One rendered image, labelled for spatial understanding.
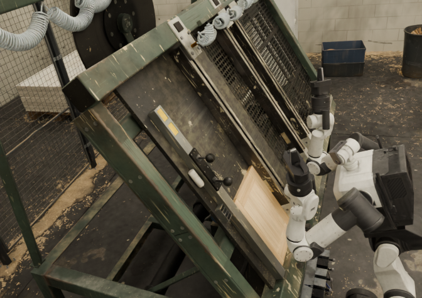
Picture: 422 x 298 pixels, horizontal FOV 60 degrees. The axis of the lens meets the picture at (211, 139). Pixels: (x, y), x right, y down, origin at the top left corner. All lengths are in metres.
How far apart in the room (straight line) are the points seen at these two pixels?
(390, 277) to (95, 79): 1.61
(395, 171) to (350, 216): 0.25
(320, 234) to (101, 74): 1.01
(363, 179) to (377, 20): 5.41
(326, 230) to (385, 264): 0.48
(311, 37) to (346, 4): 0.76
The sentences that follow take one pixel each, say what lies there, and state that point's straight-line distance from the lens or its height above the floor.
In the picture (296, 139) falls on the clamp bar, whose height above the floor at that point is 1.11.
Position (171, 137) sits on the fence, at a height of 1.60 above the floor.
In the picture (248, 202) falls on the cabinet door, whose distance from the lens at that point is 1.73.
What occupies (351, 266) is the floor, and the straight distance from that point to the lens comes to 3.05.
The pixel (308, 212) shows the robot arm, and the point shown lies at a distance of 1.41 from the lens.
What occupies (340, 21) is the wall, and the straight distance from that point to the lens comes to 6.81.
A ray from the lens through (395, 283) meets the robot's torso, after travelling 2.09.
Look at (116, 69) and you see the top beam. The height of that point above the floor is 1.92.
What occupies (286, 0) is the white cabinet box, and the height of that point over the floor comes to 1.24.
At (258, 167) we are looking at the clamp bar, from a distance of 1.85.
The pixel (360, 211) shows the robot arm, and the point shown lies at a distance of 1.49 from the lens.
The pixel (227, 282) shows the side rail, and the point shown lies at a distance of 1.50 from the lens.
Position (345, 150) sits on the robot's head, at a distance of 1.61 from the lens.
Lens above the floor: 2.33
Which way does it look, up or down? 31 degrees down
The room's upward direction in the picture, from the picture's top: 8 degrees counter-clockwise
